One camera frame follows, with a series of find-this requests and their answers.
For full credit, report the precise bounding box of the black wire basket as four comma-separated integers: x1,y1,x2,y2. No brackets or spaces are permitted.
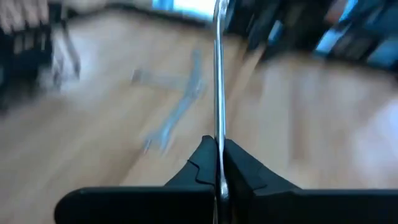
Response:
0,0,83,108

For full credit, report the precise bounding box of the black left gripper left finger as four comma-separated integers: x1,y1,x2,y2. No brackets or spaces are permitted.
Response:
54,135,218,224

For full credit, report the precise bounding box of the black aluminium table frame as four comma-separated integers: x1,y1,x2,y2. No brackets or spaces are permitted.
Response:
312,0,398,73

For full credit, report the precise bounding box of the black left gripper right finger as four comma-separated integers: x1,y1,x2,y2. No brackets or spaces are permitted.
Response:
223,138,398,224

